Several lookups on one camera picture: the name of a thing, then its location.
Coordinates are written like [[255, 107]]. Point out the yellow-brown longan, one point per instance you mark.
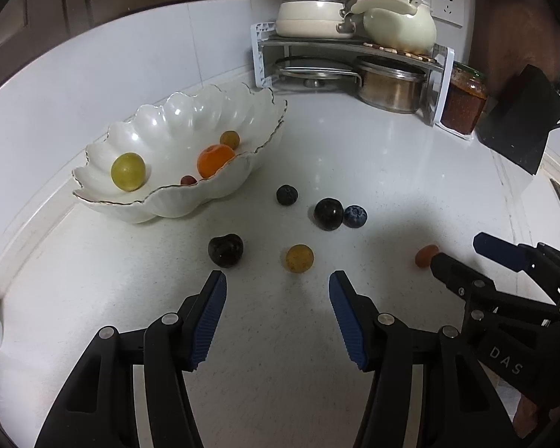
[[230, 138], [300, 258]]

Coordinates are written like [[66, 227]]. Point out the white scalloped bowl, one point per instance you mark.
[[168, 116]]

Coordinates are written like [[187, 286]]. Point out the stainless steel pot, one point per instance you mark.
[[389, 87]]

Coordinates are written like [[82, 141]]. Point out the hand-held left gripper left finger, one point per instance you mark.
[[210, 322]]

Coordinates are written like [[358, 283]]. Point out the orange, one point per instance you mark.
[[213, 159]]

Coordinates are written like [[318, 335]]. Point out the wooden bead trivet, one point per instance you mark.
[[392, 51]]

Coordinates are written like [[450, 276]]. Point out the dark cherry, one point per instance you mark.
[[225, 250]]

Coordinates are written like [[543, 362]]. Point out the cream ceramic pot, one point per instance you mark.
[[396, 25]]

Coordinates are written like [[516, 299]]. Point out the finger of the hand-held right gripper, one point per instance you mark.
[[457, 275], [497, 249]]

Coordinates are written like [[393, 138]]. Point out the black knife block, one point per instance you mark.
[[518, 116]]

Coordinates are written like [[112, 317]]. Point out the cream saucepan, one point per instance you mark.
[[308, 19]]

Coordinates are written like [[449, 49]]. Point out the red date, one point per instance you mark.
[[424, 256], [188, 180]]

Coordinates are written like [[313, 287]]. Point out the black plum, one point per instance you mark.
[[329, 214]]

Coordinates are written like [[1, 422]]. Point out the blueberry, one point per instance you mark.
[[355, 216], [287, 195]]

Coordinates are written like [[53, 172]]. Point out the large brown cutting board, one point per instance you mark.
[[508, 32]]

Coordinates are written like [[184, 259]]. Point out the jar of red sauce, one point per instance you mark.
[[464, 102]]

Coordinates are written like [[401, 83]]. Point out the white jar coaster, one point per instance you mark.
[[457, 133]]

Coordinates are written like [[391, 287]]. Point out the white metal shelf rack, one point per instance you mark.
[[308, 43]]

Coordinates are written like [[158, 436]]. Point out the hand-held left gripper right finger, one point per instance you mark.
[[347, 322]]

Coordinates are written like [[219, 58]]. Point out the person's right hand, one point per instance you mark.
[[529, 413]]

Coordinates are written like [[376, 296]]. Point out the green plum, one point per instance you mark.
[[128, 171]]

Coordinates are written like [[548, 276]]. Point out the glass pan lid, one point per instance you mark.
[[317, 70]]

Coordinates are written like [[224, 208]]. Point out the white power outlet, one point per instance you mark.
[[445, 3]]

